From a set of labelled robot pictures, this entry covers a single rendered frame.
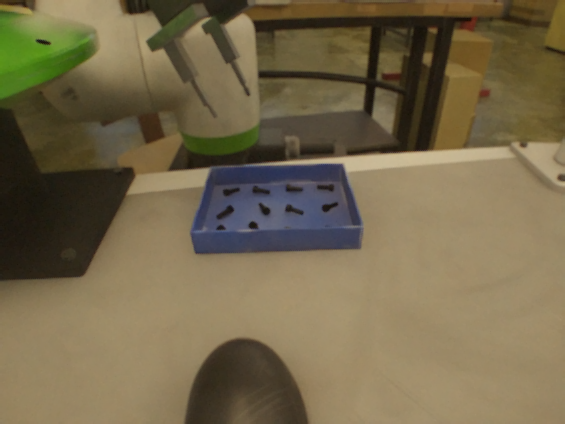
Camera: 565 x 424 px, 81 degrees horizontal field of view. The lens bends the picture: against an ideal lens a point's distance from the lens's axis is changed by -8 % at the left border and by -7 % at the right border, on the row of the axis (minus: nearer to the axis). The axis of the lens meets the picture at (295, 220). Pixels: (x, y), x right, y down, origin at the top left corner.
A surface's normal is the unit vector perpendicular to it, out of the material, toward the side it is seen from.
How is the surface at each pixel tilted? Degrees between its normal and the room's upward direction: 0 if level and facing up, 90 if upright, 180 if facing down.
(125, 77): 89
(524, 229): 0
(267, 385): 21
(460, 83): 90
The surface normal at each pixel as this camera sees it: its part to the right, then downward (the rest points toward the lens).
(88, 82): 0.33, 0.56
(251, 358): 0.13, -0.90
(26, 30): 0.40, -0.72
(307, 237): 0.04, 0.61
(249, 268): 0.00, -0.79
